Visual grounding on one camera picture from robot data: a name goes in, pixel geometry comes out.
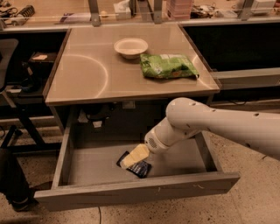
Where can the dark blue rxbar wrapper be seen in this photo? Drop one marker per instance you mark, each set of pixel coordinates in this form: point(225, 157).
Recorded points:
point(140, 169)

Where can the green chip bag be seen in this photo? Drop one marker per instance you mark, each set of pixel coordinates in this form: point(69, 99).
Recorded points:
point(167, 66)

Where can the white tissue box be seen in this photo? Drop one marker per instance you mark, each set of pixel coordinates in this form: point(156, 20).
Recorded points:
point(122, 10)

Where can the black box with label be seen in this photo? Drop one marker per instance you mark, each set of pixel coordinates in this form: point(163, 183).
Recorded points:
point(42, 60)

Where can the grey counter cabinet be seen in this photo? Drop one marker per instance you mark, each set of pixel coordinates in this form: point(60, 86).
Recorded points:
point(90, 70)

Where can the pink stacked trays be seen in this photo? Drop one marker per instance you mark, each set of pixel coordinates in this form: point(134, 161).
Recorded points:
point(179, 9)

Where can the dark object lower left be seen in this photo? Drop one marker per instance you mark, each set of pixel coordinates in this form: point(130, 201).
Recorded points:
point(13, 184)

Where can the white paper bowl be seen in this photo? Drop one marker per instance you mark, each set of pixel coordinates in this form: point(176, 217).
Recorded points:
point(131, 48)

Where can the grey open drawer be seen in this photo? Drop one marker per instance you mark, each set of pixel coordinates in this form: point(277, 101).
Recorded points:
point(87, 174)

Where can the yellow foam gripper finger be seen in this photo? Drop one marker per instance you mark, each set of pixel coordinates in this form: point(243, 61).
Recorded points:
point(140, 153)

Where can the black office chair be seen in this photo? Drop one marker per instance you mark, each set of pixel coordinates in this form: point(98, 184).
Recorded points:
point(7, 48)

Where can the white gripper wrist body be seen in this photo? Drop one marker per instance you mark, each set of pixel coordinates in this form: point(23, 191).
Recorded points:
point(153, 140)

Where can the white device box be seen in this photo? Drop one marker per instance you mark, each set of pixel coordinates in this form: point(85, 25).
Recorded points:
point(262, 6)

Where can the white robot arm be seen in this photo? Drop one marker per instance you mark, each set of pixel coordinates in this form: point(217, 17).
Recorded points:
point(184, 118)

